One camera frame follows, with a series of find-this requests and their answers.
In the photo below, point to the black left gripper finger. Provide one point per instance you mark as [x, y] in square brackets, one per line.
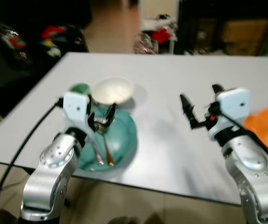
[92, 106]
[111, 113]

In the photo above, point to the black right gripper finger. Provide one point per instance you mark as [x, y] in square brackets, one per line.
[186, 106]
[217, 88]

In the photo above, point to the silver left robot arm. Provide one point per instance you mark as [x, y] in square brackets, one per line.
[50, 168]

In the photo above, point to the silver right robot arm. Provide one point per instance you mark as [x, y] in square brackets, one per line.
[253, 168]

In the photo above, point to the green cup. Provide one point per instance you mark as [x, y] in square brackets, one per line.
[80, 88]

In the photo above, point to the white bowl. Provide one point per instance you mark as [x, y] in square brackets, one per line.
[113, 89]

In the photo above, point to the teal plate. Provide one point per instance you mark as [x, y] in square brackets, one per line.
[124, 135]

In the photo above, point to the golden metal spoon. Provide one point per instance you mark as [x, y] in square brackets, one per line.
[109, 151]

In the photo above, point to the brown cardboard box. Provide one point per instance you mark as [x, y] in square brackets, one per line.
[245, 37]

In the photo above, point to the black cabinet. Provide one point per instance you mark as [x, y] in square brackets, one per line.
[199, 28]

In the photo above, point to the orange plate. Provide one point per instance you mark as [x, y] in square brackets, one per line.
[264, 147]

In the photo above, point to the clear plastic bag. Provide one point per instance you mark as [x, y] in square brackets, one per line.
[145, 44]

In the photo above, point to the red cloth item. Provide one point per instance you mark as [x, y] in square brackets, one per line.
[162, 35]

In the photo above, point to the white shelf rack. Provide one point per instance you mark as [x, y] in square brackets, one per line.
[159, 23]

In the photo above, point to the red and white packet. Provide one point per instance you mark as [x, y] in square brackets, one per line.
[13, 43]

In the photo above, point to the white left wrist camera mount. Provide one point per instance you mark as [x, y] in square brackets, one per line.
[75, 108]

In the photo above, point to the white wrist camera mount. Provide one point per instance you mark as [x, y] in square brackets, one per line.
[232, 106]
[75, 108]

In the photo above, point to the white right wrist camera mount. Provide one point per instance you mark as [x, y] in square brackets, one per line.
[232, 106]

